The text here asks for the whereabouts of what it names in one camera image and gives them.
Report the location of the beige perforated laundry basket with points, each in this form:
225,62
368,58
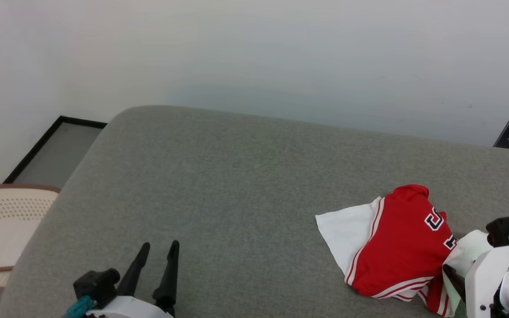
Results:
7,229

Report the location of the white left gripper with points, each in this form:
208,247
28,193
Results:
131,308

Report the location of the teal left camera plug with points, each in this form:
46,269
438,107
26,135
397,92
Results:
80,307

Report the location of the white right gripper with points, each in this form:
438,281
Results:
482,282

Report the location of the red and white jersey shirt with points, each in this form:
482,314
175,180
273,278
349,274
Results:
396,247

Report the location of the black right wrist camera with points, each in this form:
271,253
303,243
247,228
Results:
502,229

